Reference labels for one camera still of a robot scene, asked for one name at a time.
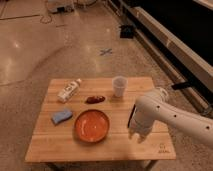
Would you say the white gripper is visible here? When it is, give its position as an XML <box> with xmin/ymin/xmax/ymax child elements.
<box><xmin>129</xmin><ymin>113</ymin><xmax>154</xmax><ymax>144</ymax></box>

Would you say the orange ceramic bowl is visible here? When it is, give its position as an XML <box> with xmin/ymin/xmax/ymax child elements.
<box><xmin>74</xmin><ymin>109</ymin><xmax>110</xmax><ymax>143</ymax></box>

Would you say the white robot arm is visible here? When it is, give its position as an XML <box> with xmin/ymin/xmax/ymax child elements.
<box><xmin>128</xmin><ymin>87</ymin><xmax>213</xmax><ymax>149</ymax></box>

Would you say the dark red food item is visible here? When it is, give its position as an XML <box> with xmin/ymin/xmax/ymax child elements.
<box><xmin>86</xmin><ymin>96</ymin><xmax>105</xmax><ymax>104</ymax></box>

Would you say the translucent plastic cup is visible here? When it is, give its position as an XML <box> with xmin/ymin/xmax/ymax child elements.
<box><xmin>112</xmin><ymin>76</ymin><xmax>128</xmax><ymax>97</ymax></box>

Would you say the wooden table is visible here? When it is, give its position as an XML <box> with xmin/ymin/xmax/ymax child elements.
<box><xmin>25</xmin><ymin>77</ymin><xmax>176</xmax><ymax>163</ymax></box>

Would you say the white plastic bottle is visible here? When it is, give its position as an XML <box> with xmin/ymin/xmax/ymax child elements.
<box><xmin>57</xmin><ymin>79</ymin><xmax>82</xmax><ymax>103</ymax></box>

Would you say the blue sponge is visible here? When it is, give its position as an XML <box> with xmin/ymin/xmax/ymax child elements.
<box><xmin>51</xmin><ymin>109</ymin><xmax>73</xmax><ymax>125</ymax></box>

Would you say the black box on floor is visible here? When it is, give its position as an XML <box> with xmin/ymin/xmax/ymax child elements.
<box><xmin>120</xmin><ymin>25</ymin><xmax>134</xmax><ymax>39</ymax></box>

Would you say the long grey black bench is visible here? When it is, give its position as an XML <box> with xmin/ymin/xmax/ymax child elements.
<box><xmin>105</xmin><ymin>0</ymin><xmax>213</xmax><ymax>110</ymax></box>

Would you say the grey device on floor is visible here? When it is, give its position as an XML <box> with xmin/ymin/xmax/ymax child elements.
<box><xmin>46</xmin><ymin>0</ymin><xmax>74</xmax><ymax>13</ymax></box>

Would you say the cable on floor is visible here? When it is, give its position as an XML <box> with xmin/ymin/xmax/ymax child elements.
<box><xmin>39</xmin><ymin>0</ymin><xmax>54</xmax><ymax>25</ymax></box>

